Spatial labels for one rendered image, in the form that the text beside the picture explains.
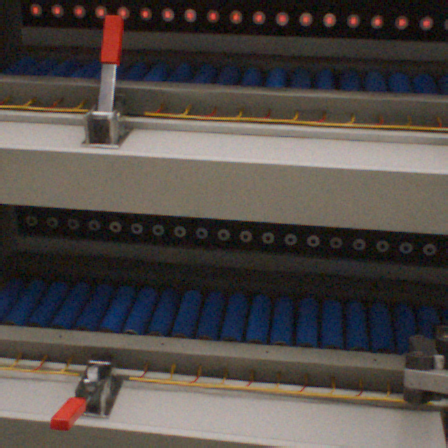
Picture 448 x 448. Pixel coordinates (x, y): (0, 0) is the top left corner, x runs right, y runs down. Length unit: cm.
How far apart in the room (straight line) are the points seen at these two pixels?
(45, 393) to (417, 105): 35
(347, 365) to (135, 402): 16
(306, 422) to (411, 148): 21
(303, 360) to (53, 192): 22
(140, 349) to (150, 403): 4
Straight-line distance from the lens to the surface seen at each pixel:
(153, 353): 54
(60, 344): 56
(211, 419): 52
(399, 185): 46
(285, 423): 51
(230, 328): 57
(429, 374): 37
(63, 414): 47
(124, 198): 49
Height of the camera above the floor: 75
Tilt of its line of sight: 7 degrees down
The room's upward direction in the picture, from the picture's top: 3 degrees clockwise
